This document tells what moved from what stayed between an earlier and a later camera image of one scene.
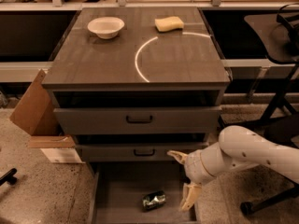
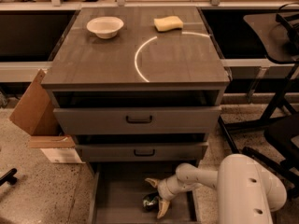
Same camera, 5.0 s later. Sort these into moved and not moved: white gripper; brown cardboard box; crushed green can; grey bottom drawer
Moved: white gripper
Not moved: crushed green can; brown cardboard box; grey bottom drawer
